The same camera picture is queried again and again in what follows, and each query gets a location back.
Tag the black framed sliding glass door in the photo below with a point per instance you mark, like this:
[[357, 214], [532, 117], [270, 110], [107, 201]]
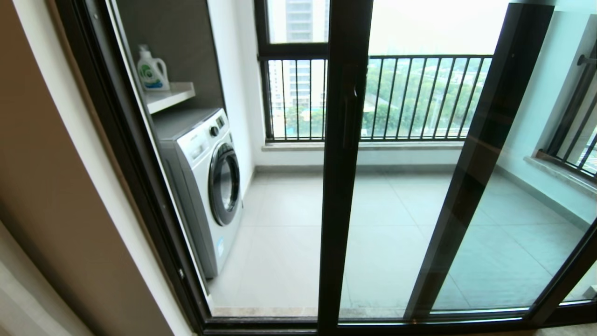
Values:
[[345, 210]]

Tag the white front-load washing machine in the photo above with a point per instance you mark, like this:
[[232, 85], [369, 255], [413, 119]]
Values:
[[200, 186]]

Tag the grey stone window sill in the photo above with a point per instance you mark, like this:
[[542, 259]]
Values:
[[406, 145], [555, 172]]

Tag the black balcony railing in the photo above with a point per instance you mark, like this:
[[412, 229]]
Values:
[[419, 58]]

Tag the dark grey cabinet panel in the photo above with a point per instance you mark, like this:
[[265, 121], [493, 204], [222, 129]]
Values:
[[186, 42]]

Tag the white detergent bottle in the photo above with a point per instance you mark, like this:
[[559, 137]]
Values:
[[152, 74]]

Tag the black framed fixed glass door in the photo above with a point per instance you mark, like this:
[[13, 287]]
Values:
[[485, 140]]

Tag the black window frame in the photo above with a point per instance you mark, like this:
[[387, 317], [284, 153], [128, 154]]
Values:
[[289, 50]]

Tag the white wall shelf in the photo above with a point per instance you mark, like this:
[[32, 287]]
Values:
[[172, 95]]

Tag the black outer door frame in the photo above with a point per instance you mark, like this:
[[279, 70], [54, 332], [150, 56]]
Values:
[[161, 233]]

